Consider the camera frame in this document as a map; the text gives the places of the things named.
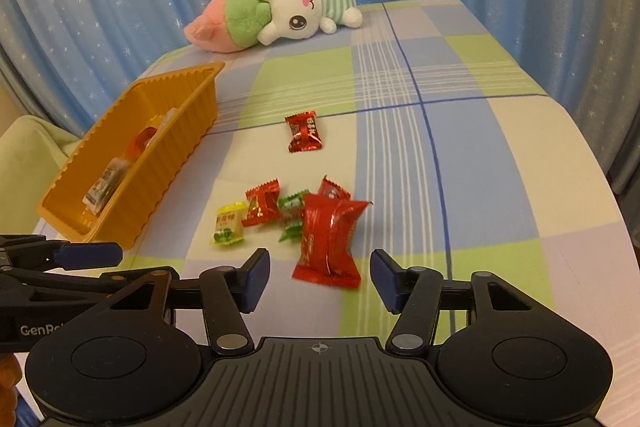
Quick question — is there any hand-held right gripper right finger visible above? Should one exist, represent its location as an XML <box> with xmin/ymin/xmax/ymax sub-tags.
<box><xmin>370</xmin><ymin>248</ymin><xmax>566</xmax><ymax>355</ymax></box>

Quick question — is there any orange plastic tray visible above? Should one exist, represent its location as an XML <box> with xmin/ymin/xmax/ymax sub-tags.
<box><xmin>37</xmin><ymin>62</ymin><xmax>227</xmax><ymax>252</ymax></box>

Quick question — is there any person's left hand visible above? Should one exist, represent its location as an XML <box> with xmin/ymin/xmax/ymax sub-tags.
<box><xmin>0</xmin><ymin>353</ymin><xmax>23</xmax><ymax>408</ymax></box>

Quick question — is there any yellow candy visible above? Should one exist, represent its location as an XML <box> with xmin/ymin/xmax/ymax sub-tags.
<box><xmin>209</xmin><ymin>202</ymin><xmax>248</xmax><ymax>247</ymax></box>

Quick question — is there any green white snack packet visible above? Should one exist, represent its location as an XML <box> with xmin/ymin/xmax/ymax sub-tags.
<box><xmin>152</xmin><ymin>107</ymin><xmax>180</xmax><ymax>130</ymax></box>

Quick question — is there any white rabbit plush toy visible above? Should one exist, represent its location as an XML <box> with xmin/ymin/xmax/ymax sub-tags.
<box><xmin>182</xmin><ymin>0</ymin><xmax>363</xmax><ymax>55</ymax></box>

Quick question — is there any green candy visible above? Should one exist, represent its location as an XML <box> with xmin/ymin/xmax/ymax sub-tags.
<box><xmin>277</xmin><ymin>189</ymin><xmax>311</xmax><ymax>243</ymax></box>

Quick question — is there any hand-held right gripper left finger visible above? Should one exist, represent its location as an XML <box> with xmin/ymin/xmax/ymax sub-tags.
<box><xmin>75</xmin><ymin>248</ymin><xmax>272</xmax><ymax>355</ymax></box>

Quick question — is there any small red candy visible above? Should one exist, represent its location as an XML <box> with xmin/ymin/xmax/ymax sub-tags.
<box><xmin>241</xmin><ymin>178</ymin><xmax>281</xmax><ymax>229</ymax></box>
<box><xmin>318</xmin><ymin>175</ymin><xmax>351</xmax><ymax>202</ymax></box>
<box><xmin>285</xmin><ymin>109</ymin><xmax>323</xmax><ymax>154</ymax></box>

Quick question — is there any light green cloth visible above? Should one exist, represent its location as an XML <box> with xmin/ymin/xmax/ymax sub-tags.
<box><xmin>0</xmin><ymin>114</ymin><xmax>83</xmax><ymax>238</ymax></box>

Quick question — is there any checked pastel tablecloth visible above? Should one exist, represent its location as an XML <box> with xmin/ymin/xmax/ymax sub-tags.
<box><xmin>15</xmin><ymin>0</ymin><xmax>628</xmax><ymax>408</ymax></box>

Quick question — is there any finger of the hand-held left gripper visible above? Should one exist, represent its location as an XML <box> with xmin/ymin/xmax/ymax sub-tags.
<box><xmin>0</xmin><ymin>234</ymin><xmax>123</xmax><ymax>272</ymax></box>
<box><xmin>0</xmin><ymin>266</ymin><xmax>179</xmax><ymax>303</ymax></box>

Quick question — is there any clear grey snack packet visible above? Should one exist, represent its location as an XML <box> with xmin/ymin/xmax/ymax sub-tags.
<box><xmin>81</xmin><ymin>157</ymin><xmax>132</xmax><ymax>215</ymax></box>

